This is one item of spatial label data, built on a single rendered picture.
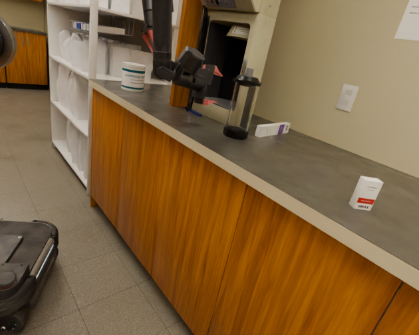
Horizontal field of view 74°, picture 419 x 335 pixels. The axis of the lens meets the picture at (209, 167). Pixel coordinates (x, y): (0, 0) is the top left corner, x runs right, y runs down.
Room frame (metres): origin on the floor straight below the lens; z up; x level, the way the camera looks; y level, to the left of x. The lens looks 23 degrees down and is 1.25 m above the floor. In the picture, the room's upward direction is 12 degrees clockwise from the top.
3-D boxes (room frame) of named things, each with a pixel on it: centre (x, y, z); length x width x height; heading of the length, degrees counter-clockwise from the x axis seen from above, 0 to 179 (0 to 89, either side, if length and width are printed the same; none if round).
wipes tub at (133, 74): (1.69, 0.55, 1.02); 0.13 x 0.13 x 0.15
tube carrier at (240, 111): (1.13, -0.08, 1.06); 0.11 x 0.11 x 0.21
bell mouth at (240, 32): (1.42, -0.04, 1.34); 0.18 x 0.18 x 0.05
